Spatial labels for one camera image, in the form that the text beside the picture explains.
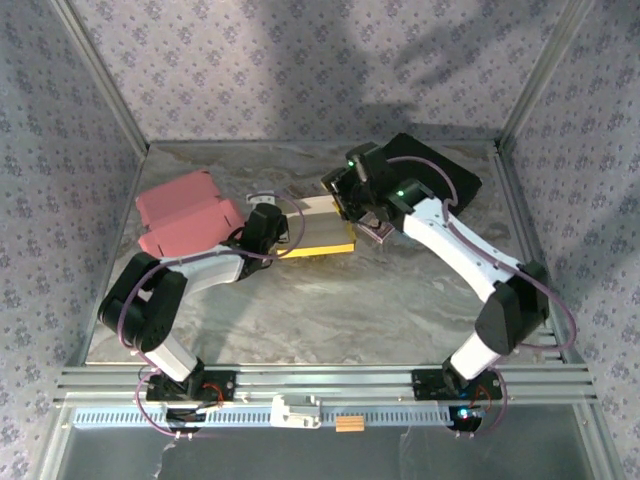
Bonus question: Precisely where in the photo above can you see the yellow paper box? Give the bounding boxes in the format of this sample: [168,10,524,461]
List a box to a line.
[274,194,358,260]

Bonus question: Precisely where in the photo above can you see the pink paper box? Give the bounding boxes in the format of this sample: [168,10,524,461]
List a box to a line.
[135,169,249,259]

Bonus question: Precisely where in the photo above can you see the black hard case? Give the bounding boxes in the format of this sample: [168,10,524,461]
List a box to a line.
[379,132,484,217]

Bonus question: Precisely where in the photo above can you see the black controller board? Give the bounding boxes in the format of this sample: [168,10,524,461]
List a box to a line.
[164,407,211,434]

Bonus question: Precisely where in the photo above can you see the grey metal base panel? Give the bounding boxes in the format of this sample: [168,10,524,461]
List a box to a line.
[39,402,619,480]

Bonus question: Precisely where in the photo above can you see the circuit board with green light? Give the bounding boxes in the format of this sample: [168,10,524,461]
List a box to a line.
[447,405,489,434]

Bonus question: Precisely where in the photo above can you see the purple robot arm cable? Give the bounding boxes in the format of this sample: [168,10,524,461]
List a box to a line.
[119,191,307,442]
[384,155,579,441]

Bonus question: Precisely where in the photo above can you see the aluminium side rail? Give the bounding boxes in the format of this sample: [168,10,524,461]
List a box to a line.
[492,142,586,366]
[74,144,151,366]

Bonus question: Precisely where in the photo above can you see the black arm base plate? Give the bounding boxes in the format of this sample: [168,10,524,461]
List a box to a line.
[410,368,504,401]
[144,368,237,402]

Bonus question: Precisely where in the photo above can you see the aluminium rail beam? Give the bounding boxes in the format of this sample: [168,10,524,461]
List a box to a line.
[54,363,599,404]

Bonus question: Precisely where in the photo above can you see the white plastic bracket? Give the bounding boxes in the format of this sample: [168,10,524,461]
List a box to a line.
[269,394,322,430]

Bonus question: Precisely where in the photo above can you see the aluminium frame post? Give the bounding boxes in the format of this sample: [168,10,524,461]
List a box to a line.
[497,0,597,151]
[49,0,151,151]

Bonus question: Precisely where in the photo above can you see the white slotted cable duct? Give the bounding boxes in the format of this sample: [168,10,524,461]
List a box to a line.
[72,405,456,429]

